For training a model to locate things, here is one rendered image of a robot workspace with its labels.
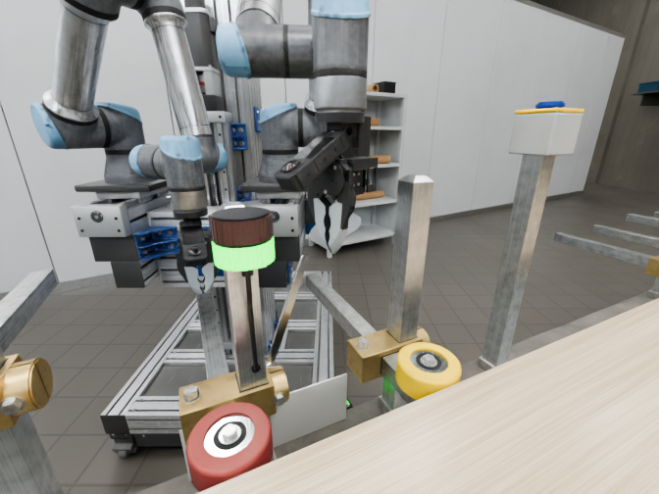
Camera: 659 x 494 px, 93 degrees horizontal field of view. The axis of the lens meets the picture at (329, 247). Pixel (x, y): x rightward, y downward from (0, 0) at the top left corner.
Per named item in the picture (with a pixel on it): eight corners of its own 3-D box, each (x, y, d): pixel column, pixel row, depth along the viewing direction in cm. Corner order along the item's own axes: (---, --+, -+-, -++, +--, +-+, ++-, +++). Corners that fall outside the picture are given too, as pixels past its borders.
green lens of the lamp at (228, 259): (211, 254, 33) (208, 234, 33) (267, 246, 36) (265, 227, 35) (218, 275, 28) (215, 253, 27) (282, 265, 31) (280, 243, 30)
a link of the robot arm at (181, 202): (207, 190, 66) (164, 193, 63) (210, 212, 68) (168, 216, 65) (204, 185, 73) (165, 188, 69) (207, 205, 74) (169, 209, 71)
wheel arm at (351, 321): (305, 288, 78) (304, 272, 77) (317, 285, 80) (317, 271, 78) (422, 427, 41) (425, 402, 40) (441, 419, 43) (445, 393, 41)
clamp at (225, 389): (184, 416, 43) (178, 386, 41) (279, 384, 48) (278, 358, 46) (185, 451, 38) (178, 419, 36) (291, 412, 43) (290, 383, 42)
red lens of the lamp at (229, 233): (208, 231, 32) (205, 211, 32) (265, 224, 35) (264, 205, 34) (214, 249, 27) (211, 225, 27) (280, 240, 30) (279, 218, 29)
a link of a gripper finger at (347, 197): (355, 229, 47) (357, 170, 44) (348, 232, 46) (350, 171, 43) (332, 223, 50) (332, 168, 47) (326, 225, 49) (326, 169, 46)
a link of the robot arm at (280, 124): (264, 148, 106) (261, 104, 101) (303, 148, 107) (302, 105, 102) (258, 150, 95) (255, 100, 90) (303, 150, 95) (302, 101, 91)
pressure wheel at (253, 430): (199, 488, 36) (183, 413, 32) (267, 460, 39) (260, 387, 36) (204, 570, 29) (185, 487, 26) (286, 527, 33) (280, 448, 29)
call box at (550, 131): (505, 158, 55) (514, 110, 52) (532, 157, 58) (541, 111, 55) (545, 161, 49) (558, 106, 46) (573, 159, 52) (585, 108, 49)
